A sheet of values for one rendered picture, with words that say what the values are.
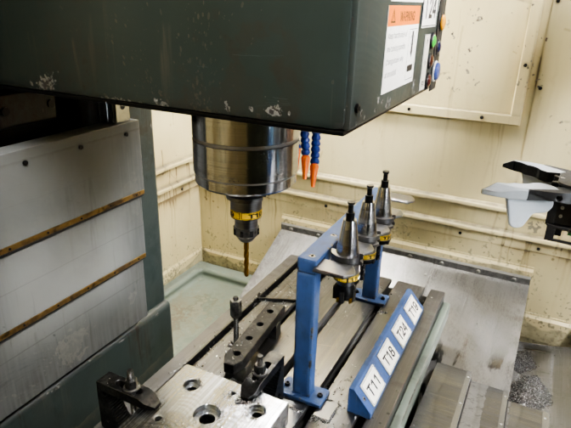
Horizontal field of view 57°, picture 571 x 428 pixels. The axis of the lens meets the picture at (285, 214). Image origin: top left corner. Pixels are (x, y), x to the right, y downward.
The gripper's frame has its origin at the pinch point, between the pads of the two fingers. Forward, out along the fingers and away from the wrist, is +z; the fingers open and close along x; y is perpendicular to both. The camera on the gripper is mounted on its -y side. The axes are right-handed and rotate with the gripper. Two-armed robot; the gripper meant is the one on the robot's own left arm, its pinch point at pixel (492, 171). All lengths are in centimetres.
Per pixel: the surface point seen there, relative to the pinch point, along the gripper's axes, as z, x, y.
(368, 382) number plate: 17, 6, 50
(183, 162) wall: 121, 67, 36
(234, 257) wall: 107, 80, 78
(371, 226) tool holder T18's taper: 23.8, 16.4, 20.4
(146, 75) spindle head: 40, -28, -13
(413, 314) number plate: 19, 39, 52
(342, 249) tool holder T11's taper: 24.6, 4.5, 21.1
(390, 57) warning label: 12.7, -12.0, -15.9
